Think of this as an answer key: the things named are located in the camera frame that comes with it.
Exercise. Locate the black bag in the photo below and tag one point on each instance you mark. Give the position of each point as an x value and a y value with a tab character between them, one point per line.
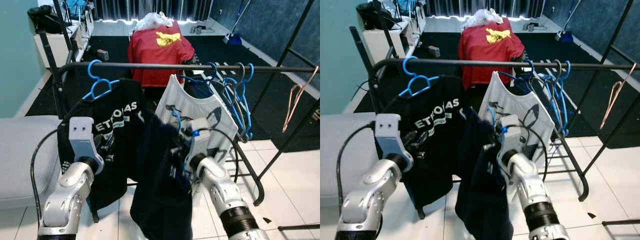
372	17
45	21

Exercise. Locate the blue-headed mop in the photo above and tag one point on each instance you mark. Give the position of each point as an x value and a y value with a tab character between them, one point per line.
235	39
565	36

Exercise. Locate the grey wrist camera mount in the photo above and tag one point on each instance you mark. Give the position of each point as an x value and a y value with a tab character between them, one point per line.
387	132
510	135
81	137
199	142

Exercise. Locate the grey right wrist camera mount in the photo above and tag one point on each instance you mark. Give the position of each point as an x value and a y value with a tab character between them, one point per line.
199	142
510	135

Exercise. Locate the blue fabric bag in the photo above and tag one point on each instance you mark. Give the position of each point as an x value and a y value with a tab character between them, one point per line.
406	6
76	7

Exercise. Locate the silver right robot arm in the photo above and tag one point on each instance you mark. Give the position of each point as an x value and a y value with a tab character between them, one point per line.
532	195
225	195

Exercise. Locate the dark curtain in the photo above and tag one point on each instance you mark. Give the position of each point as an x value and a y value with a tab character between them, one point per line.
150	9
480	7

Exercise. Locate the blue plastic hanger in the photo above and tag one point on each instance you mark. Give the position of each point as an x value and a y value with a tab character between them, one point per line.
550	92
98	81
492	117
231	95
216	75
419	78
531	70
176	120
568	72
250	75

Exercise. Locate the white low cabinet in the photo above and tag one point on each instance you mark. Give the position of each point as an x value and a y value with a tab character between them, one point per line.
55	47
382	45

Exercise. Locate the small black floor device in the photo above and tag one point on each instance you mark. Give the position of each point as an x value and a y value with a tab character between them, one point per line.
434	51
103	55

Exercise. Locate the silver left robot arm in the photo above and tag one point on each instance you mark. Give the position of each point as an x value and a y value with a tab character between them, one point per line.
370	200
65	200

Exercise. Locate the white crumpled cloth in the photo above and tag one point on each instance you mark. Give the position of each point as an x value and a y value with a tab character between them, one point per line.
152	21
482	17

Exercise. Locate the black printed T-shirt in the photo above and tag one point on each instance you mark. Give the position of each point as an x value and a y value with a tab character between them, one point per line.
430	185
112	180

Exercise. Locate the black metal clothes rack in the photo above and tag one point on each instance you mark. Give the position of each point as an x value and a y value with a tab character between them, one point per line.
475	62
150	65

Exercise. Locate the white Pikachu T-shirt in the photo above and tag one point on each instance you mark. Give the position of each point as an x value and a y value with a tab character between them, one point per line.
520	102
195	107

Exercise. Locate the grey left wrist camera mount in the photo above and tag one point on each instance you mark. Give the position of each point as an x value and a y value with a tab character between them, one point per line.
81	137
387	132

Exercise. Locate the red T-shirt yellow print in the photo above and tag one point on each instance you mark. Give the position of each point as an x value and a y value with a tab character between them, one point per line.
155	55
487	52

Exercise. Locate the dark navy garment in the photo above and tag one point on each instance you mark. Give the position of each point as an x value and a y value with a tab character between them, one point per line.
480	200
160	200

